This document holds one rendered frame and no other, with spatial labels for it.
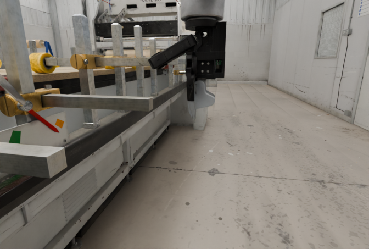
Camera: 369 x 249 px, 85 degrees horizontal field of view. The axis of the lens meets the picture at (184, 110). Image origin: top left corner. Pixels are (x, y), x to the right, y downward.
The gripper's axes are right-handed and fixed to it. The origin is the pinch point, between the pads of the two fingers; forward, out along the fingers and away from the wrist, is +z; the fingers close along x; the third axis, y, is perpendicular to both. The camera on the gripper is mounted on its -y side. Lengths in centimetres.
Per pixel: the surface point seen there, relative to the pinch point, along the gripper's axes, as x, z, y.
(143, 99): -1.0, -3.2, -11.2
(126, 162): 88, 64, -61
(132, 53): 228, -25, -111
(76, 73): 40, -7, -59
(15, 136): -8.9, 4.8, -39.5
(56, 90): 4.7, -3.8, -39.3
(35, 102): -2.3, -1.8, -39.4
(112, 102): -0.9, -2.2, -19.3
